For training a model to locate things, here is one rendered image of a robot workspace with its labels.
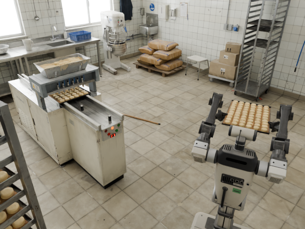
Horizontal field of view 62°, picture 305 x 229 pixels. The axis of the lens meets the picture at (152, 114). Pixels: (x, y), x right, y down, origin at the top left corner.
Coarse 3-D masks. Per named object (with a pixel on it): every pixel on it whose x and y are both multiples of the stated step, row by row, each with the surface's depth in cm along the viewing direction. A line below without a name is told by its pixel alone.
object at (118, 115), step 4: (84, 96) 311; (88, 96) 305; (88, 100) 308; (92, 100) 300; (96, 100) 295; (96, 104) 296; (100, 104) 289; (104, 104) 287; (104, 108) 285; (108, 108) 279; (108, 112) 282; (112, 112) 276; (116, 112) 271; (116, 116) 273; (120, 116) 266
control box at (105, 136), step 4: (112, 124) 261; (116, 124) 263; (120, 124) 267; (104, 128) 255; (108, 128) 257; (116, 128) 265; (120, 128) 269; (104, 132) 255; (108, 132) 259; (112, 132) 263; (116, 132) 267; (120, 132) 271; (104, 136) 257; (108, 136) 261; (104, 140) 259
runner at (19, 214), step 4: (28, 204) 109; (24, 208) 108; (28, 208) 109; (20, 212) 107; (24, 212) 108; (12, 216) 104; (16, 216) 106; (20, 216) 107; (8, 220) 103; (12, 220) 104; (4, 224) 102; (8, 224) 103; (0, 228) 101; (4, 228) 102
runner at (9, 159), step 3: (9, 156) 95; (3, 159) 94; (6, 159) 95; (9, 159) 96; (12, 159) 97; (0, 162) 93; (3, 162) 94; (6, 162) 95; (9, 162) 96; (0, 165) 93; (3, 165) 94; (0, 168) 94
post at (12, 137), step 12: (0, 108) 84; (0, 120) 88; (12, 120) 89; (12, 132) 90; (12, 144) 92; (12, 156) 96; (24, 168) 99; (24, 180) 100; (36, 204) 109; (36, 216) 111
